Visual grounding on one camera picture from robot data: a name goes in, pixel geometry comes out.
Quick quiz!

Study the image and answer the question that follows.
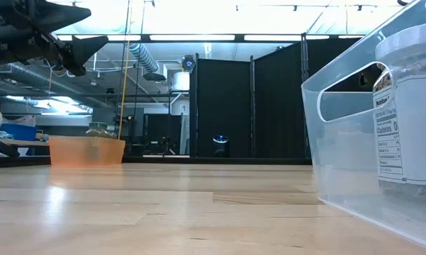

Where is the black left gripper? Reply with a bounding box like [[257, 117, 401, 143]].
[[0, 0, 109, 77]]

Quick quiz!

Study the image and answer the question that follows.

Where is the clear plastic bin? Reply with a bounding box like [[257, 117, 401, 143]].
[[301, 0, 426, 252]]

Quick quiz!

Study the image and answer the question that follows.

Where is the white-lid seasoning jar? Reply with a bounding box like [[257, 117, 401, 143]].
[[371, 23, 426, 199]]

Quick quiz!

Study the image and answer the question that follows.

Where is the blue storage bin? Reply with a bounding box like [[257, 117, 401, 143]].
[[0, 123, 38, 142]]

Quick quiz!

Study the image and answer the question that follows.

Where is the wooden shelf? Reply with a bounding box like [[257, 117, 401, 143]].
[[0, 138, 50, 157]]

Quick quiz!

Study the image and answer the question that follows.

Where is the orange translucent plastic bin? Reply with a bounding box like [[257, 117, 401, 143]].
[[48, 136, 126, 167]]

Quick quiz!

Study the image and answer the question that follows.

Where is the white cylindrical canister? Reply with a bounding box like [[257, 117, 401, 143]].
[[172, 70, 191, 91]]

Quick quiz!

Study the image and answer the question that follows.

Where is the overhead light bar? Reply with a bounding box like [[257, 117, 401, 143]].
[[55, 33, 373, 43]]

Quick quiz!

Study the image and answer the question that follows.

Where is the round black blue-lit device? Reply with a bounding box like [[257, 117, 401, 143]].
[[181, 54, 197, 74]]

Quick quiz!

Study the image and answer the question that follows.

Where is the black equipment rack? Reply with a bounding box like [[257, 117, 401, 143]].
[[143, 113, 185, 157]]

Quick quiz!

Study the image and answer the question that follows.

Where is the black tower air purifier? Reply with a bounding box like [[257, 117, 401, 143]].
[[212, 134, 230, 158]]

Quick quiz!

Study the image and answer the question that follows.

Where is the silver ventilation duct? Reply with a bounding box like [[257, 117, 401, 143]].
[[0, 62, 114, 109]]

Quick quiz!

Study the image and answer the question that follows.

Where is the yellow hanging cable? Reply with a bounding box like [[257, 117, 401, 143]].
[[118, 0, 133, 140]]

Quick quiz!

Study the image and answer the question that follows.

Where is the silver flexible duct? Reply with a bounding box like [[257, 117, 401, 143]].
[[128, 42, 161, 74]]

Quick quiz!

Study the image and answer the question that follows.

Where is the black table frame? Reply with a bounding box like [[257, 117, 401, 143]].
[[0, 136, 313, 169]]

